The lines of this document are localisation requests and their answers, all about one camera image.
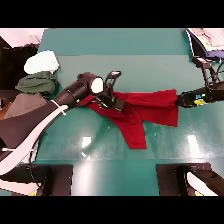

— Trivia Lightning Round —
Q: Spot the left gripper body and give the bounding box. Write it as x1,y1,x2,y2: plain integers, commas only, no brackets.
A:
95,87,127,113

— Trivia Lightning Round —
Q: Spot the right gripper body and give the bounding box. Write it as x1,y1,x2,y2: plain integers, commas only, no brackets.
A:
175,90,198,109

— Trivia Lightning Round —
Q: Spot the red T-shirt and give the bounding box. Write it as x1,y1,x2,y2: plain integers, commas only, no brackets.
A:
78,88,180,150

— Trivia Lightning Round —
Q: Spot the pale folded garment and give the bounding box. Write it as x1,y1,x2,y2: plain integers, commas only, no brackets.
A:
195,27,224,52

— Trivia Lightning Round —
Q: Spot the dark green garment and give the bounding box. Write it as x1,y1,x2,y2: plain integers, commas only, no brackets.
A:
15,71,59,96

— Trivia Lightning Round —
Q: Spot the white garment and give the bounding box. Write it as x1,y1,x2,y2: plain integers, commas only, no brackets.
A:
23,50,60,75

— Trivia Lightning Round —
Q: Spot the grey-brown garment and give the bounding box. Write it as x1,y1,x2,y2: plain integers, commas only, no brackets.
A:
3,92,52,120

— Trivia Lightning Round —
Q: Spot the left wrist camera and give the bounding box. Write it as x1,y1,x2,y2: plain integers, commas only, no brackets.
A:
104,70,123,93

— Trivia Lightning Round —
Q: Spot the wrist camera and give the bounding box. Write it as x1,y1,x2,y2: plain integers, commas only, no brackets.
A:
192,56,218,86
104,70,123,93

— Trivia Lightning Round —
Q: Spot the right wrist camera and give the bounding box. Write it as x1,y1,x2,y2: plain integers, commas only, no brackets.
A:
192,56,218,86

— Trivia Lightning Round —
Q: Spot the black cable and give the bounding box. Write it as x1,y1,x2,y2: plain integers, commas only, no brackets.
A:
213,59,224,83

